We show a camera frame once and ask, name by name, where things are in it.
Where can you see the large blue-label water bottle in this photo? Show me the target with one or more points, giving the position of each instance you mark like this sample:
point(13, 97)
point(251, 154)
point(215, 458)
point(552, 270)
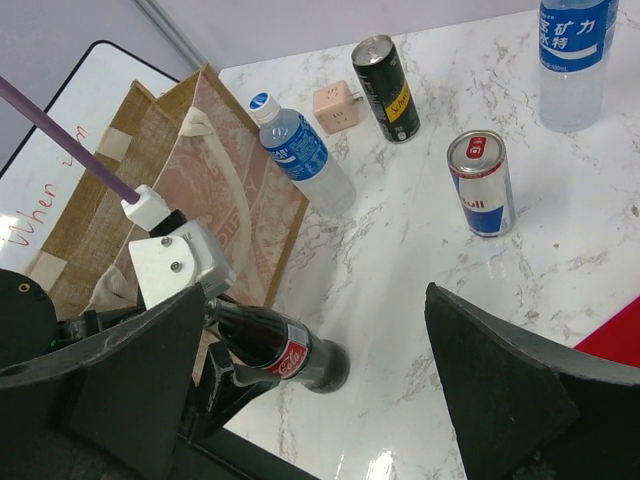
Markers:
point(574, 39)

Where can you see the white whiteboard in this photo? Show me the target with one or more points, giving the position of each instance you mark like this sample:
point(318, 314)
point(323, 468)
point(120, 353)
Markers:
point(41, 177)

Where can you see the small blue-label water bottle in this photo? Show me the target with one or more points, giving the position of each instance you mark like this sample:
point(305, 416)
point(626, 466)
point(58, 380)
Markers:
point(299, 151)

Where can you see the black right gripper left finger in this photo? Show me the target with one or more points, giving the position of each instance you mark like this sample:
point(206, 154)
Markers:
point(116, 396)

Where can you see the pink power cube adapter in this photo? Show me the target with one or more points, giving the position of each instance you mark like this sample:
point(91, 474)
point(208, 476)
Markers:
point(336, 107)

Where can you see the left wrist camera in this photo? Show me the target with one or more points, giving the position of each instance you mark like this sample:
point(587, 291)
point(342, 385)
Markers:
point(176, 255)

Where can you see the red plastic clipboard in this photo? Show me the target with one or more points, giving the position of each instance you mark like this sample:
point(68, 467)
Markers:
point(618, 340)

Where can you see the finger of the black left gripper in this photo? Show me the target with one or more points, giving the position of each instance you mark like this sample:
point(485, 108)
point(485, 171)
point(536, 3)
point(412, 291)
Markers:
point(224, 389)

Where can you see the tan canvas tote bag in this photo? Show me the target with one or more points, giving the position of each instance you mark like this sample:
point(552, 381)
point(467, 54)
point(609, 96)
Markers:
point(195, 146)

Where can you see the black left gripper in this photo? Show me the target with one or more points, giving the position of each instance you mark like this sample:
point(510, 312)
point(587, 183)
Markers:
point(29, 324)

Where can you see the Red Bull can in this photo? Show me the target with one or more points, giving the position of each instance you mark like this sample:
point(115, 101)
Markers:
point(478, 164)

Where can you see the glass Coca-Cola bottle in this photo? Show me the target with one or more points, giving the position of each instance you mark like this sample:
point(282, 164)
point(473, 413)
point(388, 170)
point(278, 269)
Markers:
point(273, 342)

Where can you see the black Schweppes can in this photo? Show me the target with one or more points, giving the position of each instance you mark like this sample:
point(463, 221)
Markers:
point(379, 69)

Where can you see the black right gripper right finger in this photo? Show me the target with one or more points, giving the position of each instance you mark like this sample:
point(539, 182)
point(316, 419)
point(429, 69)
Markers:
point(525, 407)

